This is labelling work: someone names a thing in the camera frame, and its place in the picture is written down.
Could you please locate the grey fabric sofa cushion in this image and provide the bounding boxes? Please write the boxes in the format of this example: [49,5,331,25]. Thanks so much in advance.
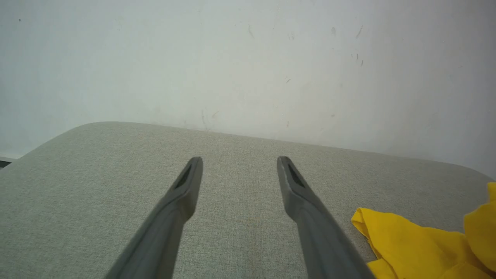
[0,121,496,279]

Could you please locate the yellow garment with white label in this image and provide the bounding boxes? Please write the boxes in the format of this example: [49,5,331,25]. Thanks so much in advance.
[350,181,496,279]

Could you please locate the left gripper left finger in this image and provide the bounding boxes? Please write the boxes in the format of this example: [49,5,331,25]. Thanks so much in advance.
[104,156,204,279]

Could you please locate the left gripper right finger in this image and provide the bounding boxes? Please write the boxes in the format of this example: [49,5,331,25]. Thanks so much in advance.
[276,155,375,279]

